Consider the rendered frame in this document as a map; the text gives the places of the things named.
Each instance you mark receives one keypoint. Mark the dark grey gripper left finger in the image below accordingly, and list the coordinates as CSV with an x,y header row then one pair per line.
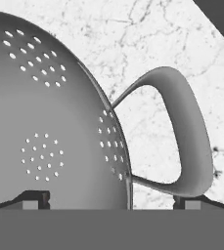
x,y
35,197

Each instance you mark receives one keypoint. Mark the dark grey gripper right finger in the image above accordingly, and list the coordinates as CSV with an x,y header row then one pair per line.
x,y
195,203

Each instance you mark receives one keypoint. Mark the grey metal colander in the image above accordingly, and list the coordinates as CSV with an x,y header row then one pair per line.
x,y
51,123

